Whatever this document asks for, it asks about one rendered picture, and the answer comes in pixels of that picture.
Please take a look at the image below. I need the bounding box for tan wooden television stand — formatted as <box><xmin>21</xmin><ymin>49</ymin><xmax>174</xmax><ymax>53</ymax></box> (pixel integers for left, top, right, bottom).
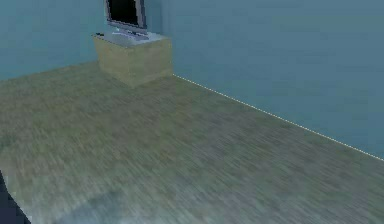
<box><xmin>91</xmin><ymin>31</ymin><xmax>174</xmax><ymax>90</ymax></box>

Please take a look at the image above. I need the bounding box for grey television set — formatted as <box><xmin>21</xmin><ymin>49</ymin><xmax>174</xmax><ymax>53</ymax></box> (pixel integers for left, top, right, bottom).
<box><xmin>103</xmin><ymin>0</ymin><xmax>151</xmax><ymax>42</ymax></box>

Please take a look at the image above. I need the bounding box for dark blue furniture corner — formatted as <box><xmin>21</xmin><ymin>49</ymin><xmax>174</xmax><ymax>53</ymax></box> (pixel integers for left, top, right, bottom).
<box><xmin>0</xmin><ymin>170</ymin><xmax>32</xmax><ymax>224</ymax></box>

